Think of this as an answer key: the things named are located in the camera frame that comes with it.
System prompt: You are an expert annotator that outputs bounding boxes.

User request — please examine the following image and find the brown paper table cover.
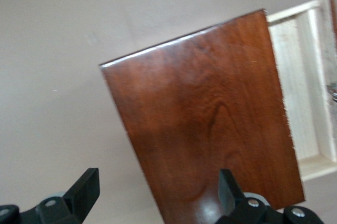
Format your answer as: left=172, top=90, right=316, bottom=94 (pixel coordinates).
left=0, top=0, right=337, bottom=224

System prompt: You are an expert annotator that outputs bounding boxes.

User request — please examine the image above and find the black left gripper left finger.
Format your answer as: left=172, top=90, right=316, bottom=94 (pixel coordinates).
left=0, top=167, right=101, bottom=224

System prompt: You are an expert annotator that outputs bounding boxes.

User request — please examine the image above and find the wooden drawer with white handle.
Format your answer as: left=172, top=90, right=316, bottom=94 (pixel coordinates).
left=265, top=0, right=337, bottom=182

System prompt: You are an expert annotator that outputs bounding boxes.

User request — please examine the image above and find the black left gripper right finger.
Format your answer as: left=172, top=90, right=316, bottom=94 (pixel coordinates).
left=214, top=168, right=326, bottom=224

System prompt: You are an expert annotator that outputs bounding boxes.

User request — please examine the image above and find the dark brown wooden cabinet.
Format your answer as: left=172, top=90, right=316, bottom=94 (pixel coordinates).
left=99, top=8, right=306, bottom=224

